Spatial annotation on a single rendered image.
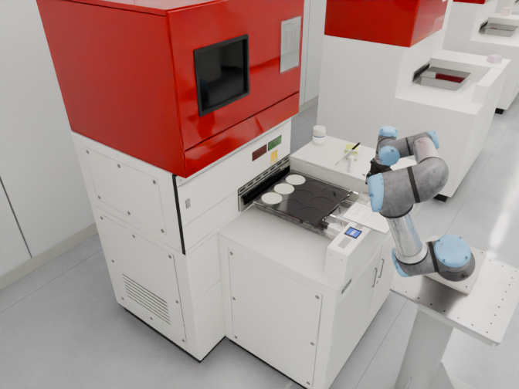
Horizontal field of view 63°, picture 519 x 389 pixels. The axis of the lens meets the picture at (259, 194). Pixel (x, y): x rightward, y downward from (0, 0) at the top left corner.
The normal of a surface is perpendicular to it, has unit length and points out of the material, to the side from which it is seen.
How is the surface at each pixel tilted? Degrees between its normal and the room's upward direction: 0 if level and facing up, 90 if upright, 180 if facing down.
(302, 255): 0
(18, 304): 0
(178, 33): 90
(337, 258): 90
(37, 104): 90
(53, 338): 0
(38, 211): 90
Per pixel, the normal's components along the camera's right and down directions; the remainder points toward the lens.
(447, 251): -0.29, -0.38
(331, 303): -0.59, 0.44
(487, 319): 0.00, -0.84
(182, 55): 0.80, 0.33
